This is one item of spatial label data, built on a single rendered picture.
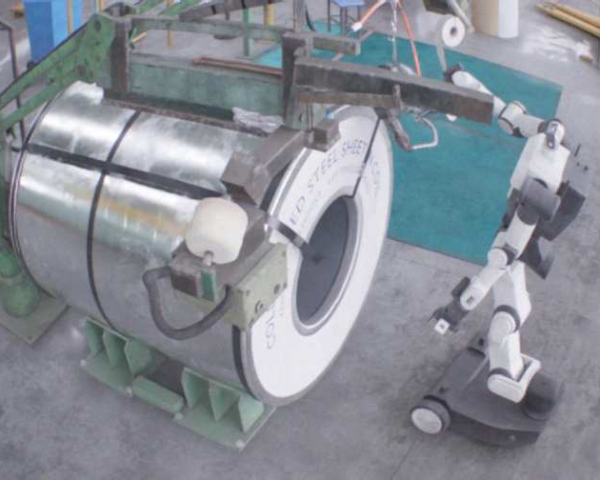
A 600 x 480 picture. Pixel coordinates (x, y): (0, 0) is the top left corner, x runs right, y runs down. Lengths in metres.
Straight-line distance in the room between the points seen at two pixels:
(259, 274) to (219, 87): 0.52
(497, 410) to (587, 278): 1.34
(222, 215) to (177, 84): 0.61
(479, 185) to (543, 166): 2.38
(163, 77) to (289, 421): 1.85
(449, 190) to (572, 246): 0.96
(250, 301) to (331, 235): 1.58
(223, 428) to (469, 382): 1.10
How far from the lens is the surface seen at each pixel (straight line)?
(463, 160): 5.14
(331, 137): 1.93
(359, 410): 3.51
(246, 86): 1.95
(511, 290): 2.97
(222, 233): 1.55
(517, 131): 2.97
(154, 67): 2.11
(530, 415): 3.30
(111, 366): 3.74
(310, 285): 3.29
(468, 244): 4.42
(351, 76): 1.75
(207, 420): 3.46
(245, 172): 1.69
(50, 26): 6.81
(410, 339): 3.84
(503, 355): 3.20
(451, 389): 3.33
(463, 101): 1.73
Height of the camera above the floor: 2.69
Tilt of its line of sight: 37 degrees down
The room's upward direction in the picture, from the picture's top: 1 degrees counter-clockwise
